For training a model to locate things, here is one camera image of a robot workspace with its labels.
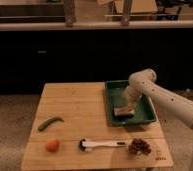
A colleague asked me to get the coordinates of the wooden block eraser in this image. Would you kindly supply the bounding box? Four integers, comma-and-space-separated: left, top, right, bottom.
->
114, 108, 134, 117

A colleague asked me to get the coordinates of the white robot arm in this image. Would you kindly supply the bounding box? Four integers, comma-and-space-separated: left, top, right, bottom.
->
123, 69, 193, 171

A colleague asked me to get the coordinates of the green plastic tray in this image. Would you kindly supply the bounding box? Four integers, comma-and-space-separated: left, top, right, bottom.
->
104, 79, 157, 127

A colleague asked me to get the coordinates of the brown grape bunch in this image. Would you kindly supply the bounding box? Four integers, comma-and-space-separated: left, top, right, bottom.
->
128, 138, 151, 155

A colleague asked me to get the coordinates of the wooden table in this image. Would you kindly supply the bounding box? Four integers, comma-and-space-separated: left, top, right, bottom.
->
21, 82, 173, 171

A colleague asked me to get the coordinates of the orange tomato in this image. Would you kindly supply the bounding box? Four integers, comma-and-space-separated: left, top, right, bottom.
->
45, 139, 60, 152

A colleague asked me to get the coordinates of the green chili pepper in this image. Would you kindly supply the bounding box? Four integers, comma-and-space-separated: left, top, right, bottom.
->
37, 117, 64, 132

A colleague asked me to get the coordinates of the white handled dish brush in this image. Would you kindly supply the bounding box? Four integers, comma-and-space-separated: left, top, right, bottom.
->
78, 139, 126, 152

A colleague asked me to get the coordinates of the right metal post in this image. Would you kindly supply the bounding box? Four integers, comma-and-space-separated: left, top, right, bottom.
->
121, 0, 133, 26

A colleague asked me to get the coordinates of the metal post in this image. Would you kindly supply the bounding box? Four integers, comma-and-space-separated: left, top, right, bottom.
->
121, 0, 133, 26
63, 0, 76, 27

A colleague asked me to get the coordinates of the left metal post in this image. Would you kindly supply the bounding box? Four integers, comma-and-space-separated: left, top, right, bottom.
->
63, 0, 76, 27

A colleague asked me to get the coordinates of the black cabinet wall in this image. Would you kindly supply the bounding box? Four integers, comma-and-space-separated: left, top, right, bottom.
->
0, 29, 193, 94

